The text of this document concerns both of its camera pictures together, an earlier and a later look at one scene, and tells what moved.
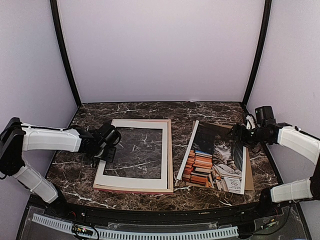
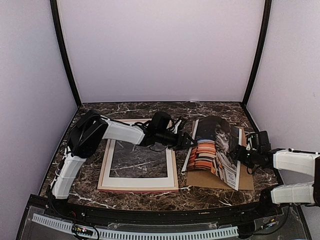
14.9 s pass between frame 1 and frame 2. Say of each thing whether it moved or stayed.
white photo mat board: moved
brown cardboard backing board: moved
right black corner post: stayed
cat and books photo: moved
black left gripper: moved
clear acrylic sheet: moved
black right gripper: moved
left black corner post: stayed
